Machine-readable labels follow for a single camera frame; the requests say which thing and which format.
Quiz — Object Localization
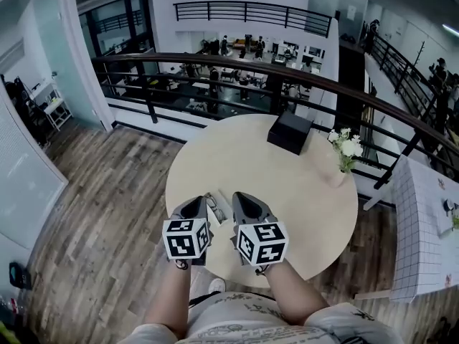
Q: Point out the person's right forearm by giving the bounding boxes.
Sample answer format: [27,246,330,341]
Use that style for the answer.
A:
[265,262,331,328]

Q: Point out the yellow-green tablecloth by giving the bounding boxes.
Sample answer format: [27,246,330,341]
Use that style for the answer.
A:
[0,319,17,344]

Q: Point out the black railing with wooden handrail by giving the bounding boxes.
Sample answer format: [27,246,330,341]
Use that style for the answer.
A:
[91,52,459,207]

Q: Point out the black office chair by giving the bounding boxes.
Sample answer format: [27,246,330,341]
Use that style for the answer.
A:
[0,73,47,146]

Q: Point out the large water bottle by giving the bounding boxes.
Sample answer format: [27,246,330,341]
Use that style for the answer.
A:
[0,292,21,322]

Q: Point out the small white side table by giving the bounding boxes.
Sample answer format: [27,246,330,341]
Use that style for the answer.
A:
[34,80,72,132]

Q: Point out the white printed shirt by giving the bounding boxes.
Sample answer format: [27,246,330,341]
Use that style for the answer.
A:
[116,291,406,344]

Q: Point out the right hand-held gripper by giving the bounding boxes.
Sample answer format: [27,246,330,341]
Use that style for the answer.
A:
[230,191,290,267]

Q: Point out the person's left forearm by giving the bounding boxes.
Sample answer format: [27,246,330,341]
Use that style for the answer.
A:
[143,259,191,340]

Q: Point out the white grid tablecloth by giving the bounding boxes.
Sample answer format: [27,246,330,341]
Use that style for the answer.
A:
[389,155,459,304]

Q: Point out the black box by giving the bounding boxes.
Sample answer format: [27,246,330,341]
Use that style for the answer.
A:
[266,110,314,156]

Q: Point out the black walkway railing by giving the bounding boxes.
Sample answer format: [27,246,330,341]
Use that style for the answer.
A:
[369,34,459,139]

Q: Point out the black upper floor railing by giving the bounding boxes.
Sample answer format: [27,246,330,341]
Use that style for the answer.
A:
[173,0,333,38]

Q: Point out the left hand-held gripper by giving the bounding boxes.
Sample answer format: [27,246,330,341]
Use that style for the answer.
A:
[161,195,215,267]

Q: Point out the black waste bin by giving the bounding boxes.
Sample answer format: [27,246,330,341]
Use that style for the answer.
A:
[9,262,33,290]

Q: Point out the person's white shoe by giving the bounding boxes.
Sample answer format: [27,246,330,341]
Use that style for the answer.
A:
[208,277,227,295]

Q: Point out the black coat rack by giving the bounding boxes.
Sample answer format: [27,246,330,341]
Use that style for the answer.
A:
[412,40,427,85]

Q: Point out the white flowers in beige vase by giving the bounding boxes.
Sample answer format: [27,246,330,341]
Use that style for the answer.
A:
[326,127,365,189]

